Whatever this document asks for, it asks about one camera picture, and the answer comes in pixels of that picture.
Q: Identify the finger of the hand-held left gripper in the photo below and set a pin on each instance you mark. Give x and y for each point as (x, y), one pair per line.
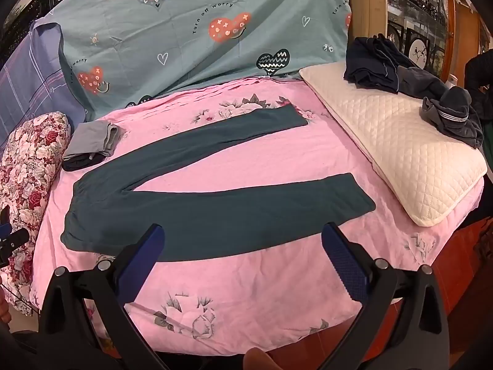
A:
(11, 241)

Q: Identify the dark cloth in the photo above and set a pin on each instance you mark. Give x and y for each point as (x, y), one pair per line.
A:
(481, 84)

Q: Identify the grey folded pants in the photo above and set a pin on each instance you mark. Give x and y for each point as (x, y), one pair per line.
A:
(88, 138)

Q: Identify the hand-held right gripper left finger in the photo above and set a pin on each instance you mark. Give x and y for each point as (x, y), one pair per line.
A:
(143, 253)

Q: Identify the person's right hand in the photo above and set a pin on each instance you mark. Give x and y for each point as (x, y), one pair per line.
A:
(260, 360)

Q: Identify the white quilted pillow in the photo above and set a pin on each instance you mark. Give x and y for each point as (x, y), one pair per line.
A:
(385, 135)

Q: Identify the wooden door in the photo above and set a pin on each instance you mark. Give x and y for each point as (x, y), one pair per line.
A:
(466, 34)

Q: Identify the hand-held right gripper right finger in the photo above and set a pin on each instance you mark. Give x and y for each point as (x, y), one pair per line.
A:
(343, 263)

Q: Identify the dark carved screen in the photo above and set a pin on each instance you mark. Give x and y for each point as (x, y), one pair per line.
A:
(23, 7)

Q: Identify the teal heart-print blanket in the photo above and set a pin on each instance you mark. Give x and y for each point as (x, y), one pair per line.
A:
(192, 46)

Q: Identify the pink floral bedsheet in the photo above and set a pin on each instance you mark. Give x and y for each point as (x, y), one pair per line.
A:
(269, 154)

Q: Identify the ornate wall shelf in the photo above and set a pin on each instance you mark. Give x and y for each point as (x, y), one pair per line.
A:
(420, 15)

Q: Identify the purple plaid pillow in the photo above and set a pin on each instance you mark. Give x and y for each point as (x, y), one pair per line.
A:
(30, 77)

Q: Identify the black folded garment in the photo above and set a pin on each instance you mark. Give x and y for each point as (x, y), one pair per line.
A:
(77, 165)

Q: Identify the navy clothing pile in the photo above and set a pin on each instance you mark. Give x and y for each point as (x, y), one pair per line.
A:
(369, 61)

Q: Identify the dark teal pants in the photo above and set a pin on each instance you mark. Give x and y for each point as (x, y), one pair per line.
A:
(231, 216)

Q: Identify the red floral pillow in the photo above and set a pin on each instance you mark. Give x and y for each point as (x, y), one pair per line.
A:
(30, 169)

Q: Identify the wooden pillar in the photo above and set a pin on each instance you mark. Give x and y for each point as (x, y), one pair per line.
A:
(366, 4)

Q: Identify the grey clothing pile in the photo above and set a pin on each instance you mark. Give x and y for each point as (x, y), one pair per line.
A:
(454, 111)

